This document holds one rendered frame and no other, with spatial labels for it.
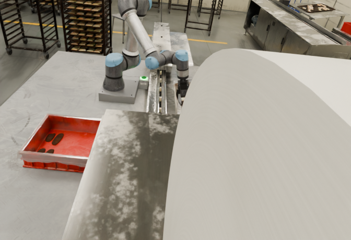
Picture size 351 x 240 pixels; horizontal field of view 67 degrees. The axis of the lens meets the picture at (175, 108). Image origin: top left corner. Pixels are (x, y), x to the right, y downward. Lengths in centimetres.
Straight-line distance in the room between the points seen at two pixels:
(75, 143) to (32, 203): 39
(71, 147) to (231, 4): 798
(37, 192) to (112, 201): 73
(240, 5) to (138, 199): 863
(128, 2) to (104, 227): 129
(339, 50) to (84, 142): 364
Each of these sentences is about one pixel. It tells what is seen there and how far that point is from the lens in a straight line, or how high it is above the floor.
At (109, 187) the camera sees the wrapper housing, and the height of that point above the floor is 130.
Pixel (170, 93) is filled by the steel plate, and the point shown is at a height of 82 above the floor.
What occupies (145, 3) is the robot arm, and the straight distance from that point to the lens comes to 174.
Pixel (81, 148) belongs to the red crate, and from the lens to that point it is 151.
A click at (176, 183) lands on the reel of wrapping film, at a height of 169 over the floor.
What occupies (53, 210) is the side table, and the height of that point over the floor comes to 82.
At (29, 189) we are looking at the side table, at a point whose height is 82.
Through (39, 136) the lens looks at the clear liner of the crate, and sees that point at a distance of 154.
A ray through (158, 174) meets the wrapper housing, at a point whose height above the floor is 130.
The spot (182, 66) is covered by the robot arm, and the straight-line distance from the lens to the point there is 158.
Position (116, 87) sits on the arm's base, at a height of 91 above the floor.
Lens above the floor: 183
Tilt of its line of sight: 33 degrees down
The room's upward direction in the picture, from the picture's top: 8 degrees clockwise
